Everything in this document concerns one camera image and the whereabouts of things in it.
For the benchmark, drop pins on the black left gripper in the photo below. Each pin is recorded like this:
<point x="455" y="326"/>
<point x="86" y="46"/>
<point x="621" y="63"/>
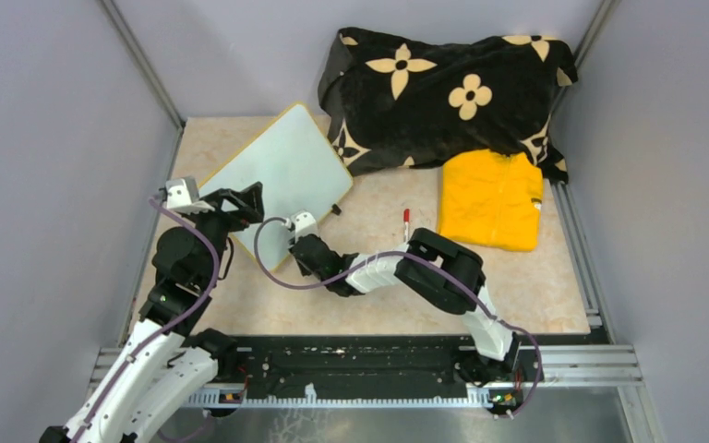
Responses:
<point x="249" y="201"/>

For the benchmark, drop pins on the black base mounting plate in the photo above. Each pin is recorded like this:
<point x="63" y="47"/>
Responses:
<point x="369" y="367"/>

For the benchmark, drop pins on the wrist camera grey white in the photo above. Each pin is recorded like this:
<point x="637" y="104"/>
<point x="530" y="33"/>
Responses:
<point x="182" y="196"/>
<point x="301" y="224"/>

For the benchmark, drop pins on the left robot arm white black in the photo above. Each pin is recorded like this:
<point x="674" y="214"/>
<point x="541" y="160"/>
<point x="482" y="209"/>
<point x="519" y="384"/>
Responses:
<point x="164" y="361"/>

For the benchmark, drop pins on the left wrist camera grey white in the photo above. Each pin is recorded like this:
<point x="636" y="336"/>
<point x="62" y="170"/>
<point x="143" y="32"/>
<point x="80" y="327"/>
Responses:
<point x="182" y="196"/>

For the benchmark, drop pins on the aluminium side rail right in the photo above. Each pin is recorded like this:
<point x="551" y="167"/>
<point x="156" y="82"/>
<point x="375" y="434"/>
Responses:
<point x="588" y="283"/>

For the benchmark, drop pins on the aluminium corner post right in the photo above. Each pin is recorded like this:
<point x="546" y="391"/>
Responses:
<point x="596" y="26"/>

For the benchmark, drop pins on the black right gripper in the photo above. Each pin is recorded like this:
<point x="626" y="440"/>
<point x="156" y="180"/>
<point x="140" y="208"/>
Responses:
<point x="305" y="270"/>

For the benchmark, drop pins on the aluminium corner post left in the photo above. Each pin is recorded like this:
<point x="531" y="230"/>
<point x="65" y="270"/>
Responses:
<point x="134" y="49"/>

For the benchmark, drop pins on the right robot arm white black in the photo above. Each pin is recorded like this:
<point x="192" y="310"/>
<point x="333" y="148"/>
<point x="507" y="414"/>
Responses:
<point x="447" y="275"/>

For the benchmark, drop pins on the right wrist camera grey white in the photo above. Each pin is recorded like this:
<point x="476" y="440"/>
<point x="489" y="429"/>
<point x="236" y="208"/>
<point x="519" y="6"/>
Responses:
<point x="301" y="224"/>

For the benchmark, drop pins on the folded yellow garment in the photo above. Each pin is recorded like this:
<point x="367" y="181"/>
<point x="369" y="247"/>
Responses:
<point x="491" y="200"/>

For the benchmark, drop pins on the aluminium frame rail front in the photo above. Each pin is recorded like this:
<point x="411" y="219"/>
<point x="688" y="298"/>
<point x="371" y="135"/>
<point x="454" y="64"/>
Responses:
<point x="561" y="367"/>

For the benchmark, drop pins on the whiteboard with yellow rim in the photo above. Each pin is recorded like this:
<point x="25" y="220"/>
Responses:
<point x="296" y="164"/>

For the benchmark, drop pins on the red capped marker pen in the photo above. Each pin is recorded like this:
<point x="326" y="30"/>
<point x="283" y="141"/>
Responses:
<point x="406" y="224"/>

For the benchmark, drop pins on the black blanket with beige flowers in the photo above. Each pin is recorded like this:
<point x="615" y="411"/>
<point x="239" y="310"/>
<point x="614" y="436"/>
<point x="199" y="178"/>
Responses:
<point x="400" y="103"/>

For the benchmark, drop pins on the aluminium corner post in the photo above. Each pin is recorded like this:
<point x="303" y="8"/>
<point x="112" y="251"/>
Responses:
<point x="596" y="26"/>
<point x="134" y="49"/>

